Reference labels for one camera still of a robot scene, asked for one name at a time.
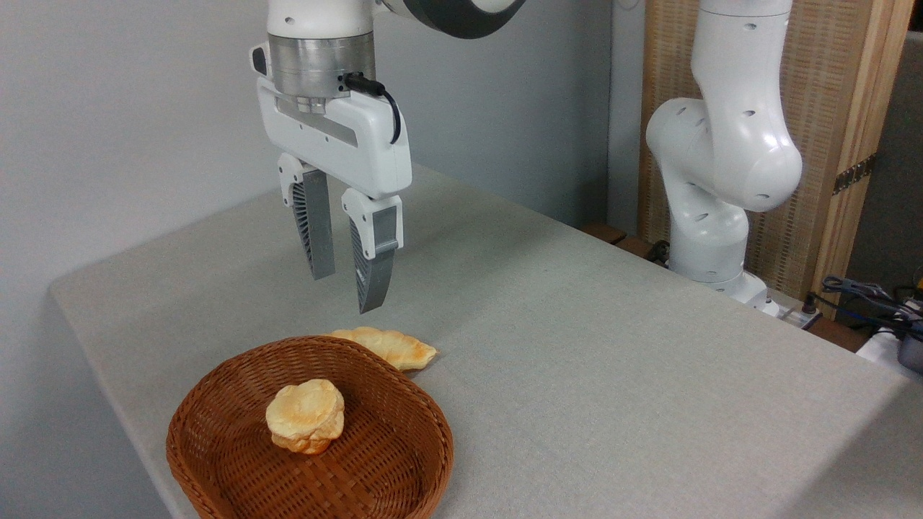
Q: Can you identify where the brown wicker basket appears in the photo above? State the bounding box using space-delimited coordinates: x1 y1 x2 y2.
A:
166 335 455 519

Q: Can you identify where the bundle of dark cables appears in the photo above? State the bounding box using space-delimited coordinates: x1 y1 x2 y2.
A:
804 270 923 343

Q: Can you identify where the brass screen hinge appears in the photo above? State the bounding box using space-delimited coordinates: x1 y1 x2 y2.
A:
832 154 878 196

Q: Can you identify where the wooden woven folding screen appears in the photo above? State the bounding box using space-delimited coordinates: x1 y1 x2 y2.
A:
638 0 915 319

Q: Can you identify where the round puffy bread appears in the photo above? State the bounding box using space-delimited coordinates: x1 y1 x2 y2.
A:
265 379 346 456

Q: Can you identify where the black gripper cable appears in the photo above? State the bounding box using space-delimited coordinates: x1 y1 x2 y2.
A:
344 71 402 145

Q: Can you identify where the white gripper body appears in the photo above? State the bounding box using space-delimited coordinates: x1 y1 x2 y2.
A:
257 76 414 201

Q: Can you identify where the grey tablecloth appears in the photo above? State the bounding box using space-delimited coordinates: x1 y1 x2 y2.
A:
49 162 923 519

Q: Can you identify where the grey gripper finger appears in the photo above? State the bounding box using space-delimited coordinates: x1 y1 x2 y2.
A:
341 188 404 315
279 152 337 281

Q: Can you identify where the brown wooden block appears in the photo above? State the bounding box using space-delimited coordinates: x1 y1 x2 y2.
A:
580 221 628 246

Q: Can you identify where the long bread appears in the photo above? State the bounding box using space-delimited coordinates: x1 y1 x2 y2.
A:
328 327 438 373

